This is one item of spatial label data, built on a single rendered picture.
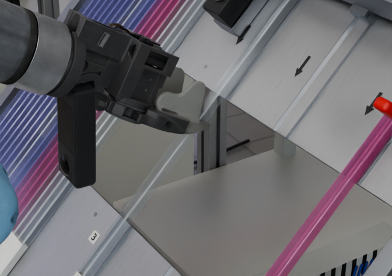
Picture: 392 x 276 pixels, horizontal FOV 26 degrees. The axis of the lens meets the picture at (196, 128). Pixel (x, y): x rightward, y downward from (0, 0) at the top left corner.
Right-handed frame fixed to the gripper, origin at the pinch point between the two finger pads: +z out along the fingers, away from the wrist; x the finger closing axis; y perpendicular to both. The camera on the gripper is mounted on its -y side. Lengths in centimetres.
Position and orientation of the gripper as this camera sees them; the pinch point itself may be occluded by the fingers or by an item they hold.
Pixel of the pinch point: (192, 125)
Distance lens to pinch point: 96.9
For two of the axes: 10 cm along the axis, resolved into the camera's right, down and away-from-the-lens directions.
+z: 7.2, 2.3, 6.5
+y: 4.3, -8.9, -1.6
